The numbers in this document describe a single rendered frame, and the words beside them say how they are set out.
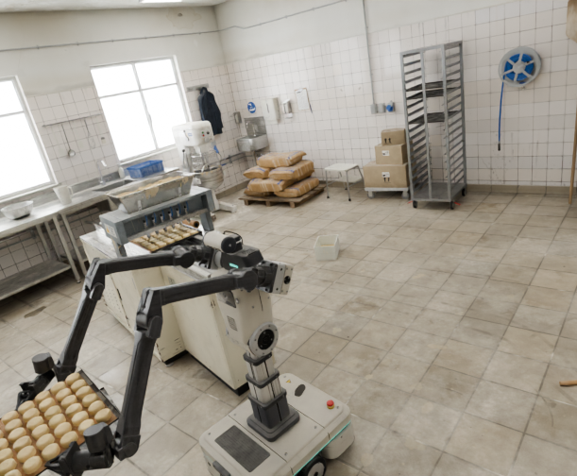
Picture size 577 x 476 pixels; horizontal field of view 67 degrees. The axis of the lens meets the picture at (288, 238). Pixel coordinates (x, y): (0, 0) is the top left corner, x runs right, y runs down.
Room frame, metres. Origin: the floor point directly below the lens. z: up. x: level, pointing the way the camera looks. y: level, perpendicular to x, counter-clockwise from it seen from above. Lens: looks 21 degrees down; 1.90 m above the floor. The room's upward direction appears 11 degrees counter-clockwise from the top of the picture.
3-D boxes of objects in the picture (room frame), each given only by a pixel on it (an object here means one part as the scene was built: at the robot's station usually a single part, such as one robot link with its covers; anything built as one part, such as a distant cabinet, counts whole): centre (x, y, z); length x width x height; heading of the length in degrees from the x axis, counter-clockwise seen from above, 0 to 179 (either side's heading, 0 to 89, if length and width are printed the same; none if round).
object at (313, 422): (1.75, 0.26, 0.24); 0.68 x 0.53 x 0.41; 129
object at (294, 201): (6.68, -0.06, 0.06); 1.20 x 0.80 x 0.11; 50
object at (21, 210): (4.86, 2.88, 0.94); 0.33 x 0.33 x 0.12
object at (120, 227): (3.06, 0.87, 1.01); 0.72 x 0.33 x 0.34; 126
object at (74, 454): (1.03, 0.73, 0.93); 0.07 x 0.07 x 0.10; 84
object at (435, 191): (5.17, -1.96, 0.93); 0.64 x 0.51 x 1.78; 140
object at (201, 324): (2.65, 0.58, 0.45); 0.70 x 0.34 x 0.90; 36
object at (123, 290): (3.44, 1.15, 0.42); 1.28 x 0.72 x 0.84; 36
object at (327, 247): (4.23, -0.39, 0.08); 0.30 x 0.22 x 0.16; 163
